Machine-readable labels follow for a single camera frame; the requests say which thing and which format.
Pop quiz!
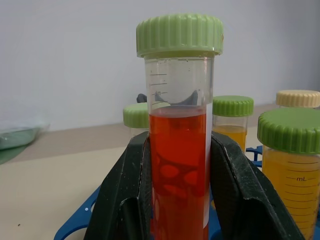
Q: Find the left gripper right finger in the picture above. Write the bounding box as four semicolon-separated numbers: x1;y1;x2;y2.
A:
209;131;306;240

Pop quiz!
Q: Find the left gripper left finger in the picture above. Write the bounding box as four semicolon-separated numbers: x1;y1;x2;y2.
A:
83;131;152;240

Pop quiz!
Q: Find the red liquid tube green cap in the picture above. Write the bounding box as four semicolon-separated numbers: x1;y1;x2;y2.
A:
135;13;225;240
122;102;151;139

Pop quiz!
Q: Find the yellow liquid tube green cap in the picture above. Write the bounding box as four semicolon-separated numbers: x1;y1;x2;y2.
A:
211;95;255;153
257;107;320;240

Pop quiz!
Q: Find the dark liquid tube cream cap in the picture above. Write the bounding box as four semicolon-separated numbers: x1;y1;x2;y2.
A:
275;89;320;110

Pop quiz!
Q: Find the blue test tube rack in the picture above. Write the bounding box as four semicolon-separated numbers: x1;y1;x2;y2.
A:
54;144;320;240

